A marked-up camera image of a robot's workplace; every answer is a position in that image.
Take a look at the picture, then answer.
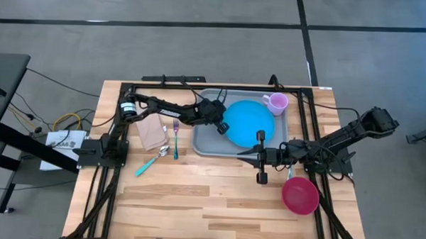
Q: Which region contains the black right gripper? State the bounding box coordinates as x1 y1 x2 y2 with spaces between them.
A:
236 130 288 186

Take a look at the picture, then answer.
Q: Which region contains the blue round plate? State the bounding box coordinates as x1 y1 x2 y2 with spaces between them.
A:
221 99 277 150

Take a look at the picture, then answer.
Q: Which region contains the iridescent blue purple fork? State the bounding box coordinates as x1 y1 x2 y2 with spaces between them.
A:
171 118 181 161

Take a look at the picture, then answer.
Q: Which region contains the lilac mug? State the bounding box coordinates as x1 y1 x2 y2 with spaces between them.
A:
261 91 290 117

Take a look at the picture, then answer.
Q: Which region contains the beige napkin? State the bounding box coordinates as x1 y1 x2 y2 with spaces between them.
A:
131 102 172 152

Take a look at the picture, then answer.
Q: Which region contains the pink bowl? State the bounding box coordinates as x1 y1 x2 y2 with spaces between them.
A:
280 175 321 217

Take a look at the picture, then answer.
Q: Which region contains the teal handled spoon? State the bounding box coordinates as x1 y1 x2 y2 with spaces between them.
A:
133 144 171 178

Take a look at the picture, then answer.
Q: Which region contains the grey plastic tray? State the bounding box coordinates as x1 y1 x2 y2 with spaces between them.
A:
190 88 291 161

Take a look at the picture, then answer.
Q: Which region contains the black mounting bar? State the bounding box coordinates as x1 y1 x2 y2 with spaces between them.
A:
141 73 207 84

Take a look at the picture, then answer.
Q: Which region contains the white printed paper box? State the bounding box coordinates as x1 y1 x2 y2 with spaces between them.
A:
39 128 87 173

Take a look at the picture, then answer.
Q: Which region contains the grey stand foot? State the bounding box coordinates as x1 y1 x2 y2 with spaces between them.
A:
405 122 426 148

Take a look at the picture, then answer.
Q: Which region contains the dark grey desk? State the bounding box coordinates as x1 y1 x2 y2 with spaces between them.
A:
0 52 84 217

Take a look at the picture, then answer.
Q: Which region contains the black metal table frame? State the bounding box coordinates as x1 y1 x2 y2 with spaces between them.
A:
66 79 371 239

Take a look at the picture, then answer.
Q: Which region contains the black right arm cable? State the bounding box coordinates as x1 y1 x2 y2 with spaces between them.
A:
297 94 362 122

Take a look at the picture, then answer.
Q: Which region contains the yellow cable loop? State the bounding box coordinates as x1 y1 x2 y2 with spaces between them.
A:
52 112 83 133

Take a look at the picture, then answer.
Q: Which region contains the long black floor cable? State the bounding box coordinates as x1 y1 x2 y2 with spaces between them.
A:
24 67 102 98

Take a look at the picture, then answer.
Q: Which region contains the thin black floor cable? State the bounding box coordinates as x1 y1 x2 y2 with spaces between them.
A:
0 177 77 196

